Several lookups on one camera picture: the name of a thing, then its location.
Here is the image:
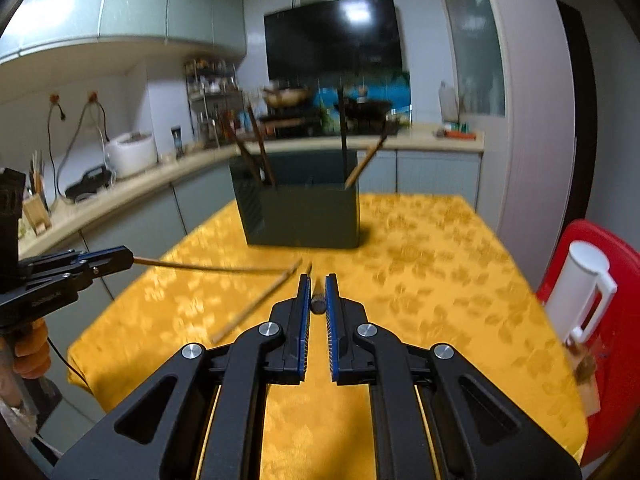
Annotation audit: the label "red plastic chair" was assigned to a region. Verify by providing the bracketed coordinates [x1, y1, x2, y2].
[534, 218, 640, 467]

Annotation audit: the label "black glass range hood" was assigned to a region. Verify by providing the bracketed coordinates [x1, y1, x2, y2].
[263, 0, 404, 82]

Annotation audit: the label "black frying pan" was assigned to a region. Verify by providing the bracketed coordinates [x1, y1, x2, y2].
[333, 97, 396, 122]

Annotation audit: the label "person's left hand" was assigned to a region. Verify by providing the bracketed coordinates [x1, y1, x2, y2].
[12, 319, 52, 380]

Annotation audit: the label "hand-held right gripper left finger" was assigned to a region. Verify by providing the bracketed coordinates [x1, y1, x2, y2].
[50, 274, 313, 480]

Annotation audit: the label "pale green base cabinets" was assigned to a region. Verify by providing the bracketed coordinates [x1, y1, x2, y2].
[20, 149, 484, 321]

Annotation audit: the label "black glass cooktop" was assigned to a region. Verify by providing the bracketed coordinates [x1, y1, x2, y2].
[250, 120, 402, 139]

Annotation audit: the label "wooden knife block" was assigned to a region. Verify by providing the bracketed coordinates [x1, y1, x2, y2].
[22, 152, 54, 237]

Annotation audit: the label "white plastic pitcher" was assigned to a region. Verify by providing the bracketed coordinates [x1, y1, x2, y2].
[542, 240, 619, 344]

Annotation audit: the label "grey power cable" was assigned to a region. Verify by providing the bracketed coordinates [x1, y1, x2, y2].
[55, 92, 109, 196]

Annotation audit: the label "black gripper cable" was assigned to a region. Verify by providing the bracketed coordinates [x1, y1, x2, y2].
[47, 337, 94, 392]

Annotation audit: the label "white rice cooker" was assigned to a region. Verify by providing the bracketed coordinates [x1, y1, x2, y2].
[104, 130, 159, 179]

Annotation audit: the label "brown wooden chopstick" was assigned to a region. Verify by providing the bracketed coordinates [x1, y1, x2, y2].
[210, 259, 304, 345]
[305, 261, 327, 315]

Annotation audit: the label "black countertop appliance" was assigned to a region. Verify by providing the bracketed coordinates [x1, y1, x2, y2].
[64, 167, 114, 202]

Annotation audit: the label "dark green utensil holder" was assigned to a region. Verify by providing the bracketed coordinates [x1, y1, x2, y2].
[228, 148, 361, 250]

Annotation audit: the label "black power cable with plug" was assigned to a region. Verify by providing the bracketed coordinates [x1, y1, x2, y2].
[47, 94, 69, 197]

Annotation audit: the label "white plastic jug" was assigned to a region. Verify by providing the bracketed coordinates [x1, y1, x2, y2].
[438, 80, 460, 124]

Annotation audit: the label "brass wok with lid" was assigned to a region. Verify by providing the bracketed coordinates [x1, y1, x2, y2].
[262, 85, 314, 109]

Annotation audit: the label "pale green wall cabinets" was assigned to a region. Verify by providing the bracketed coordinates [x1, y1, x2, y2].
[0, 0, 249, 64]

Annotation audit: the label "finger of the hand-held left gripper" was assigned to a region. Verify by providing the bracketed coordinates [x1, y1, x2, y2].
[19, 245, 135, 276]
[16, 265, 102, 296]

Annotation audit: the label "frosted glass door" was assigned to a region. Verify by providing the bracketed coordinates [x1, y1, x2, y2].
[434, 0, 507, 119]

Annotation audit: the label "metal spice rack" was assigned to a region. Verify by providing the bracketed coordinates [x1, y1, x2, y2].
[183, 57, 246, 149]

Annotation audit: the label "yellow patterned tablecloth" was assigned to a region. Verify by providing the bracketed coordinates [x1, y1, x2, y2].
[66, 192, 589, 480]

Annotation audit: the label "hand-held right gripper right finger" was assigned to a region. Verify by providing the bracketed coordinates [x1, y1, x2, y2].
[322, 274, 583, 480]

